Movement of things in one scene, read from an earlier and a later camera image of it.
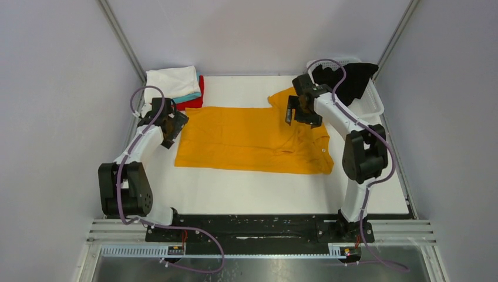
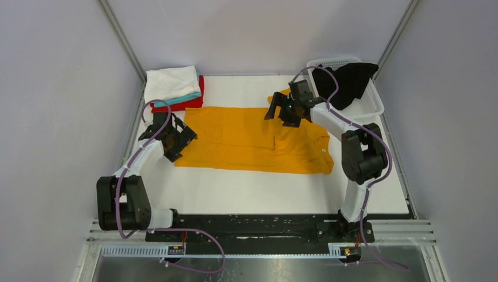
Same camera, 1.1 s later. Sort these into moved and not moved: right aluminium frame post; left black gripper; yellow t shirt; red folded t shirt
Moved: left black gripper
Not moved: red folded t shirt; yellow t shirt; right aluminium frame post
